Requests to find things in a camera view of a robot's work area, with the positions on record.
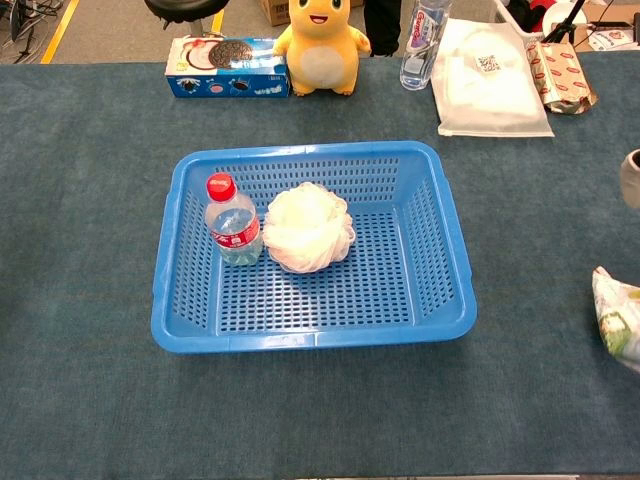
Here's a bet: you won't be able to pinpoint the white plastic crate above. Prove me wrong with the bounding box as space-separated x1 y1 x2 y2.
492 0 551 39

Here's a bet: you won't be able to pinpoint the white frosted zip bag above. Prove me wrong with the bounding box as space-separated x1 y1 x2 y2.
430 17 555 139

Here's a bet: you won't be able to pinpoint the brown cardboard box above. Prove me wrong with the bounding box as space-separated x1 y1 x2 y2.
258 0 292 27

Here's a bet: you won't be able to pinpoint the gold red snack package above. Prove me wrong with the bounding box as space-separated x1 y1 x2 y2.
524 40 599 115

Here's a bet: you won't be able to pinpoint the black trousers of person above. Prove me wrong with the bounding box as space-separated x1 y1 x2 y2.
363 0 403 57

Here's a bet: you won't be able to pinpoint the white mesh bath sponge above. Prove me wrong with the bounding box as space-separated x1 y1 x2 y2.
262 182 357 274

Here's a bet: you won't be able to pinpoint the blue perforated plastic basket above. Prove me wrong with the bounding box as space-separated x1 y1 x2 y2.
150 140 479 355

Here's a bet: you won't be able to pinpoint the clear bottle purple label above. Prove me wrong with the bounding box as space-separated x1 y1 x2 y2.
399 0 453 92

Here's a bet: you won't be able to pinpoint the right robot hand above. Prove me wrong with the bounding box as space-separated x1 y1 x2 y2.
619 148 640 209

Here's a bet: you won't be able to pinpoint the red cap water bottle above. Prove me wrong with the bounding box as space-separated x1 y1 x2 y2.
204 173 264 267

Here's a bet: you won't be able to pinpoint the white green snack bag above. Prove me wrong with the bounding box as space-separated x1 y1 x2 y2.
591 266 640 374

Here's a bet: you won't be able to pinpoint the black stool seat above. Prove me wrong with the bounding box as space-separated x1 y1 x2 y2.
143 0 231 31

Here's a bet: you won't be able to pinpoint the yellow plush toy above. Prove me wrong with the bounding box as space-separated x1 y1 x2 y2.
272 0 373 97

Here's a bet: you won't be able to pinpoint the teal table cloth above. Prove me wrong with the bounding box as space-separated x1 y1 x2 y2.
0 49 640 480

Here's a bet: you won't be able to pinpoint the black tripod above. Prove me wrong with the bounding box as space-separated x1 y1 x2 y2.
542 0 589 44

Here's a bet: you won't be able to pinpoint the blue cookie box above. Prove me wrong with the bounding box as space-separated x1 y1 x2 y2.
164 35 292 99

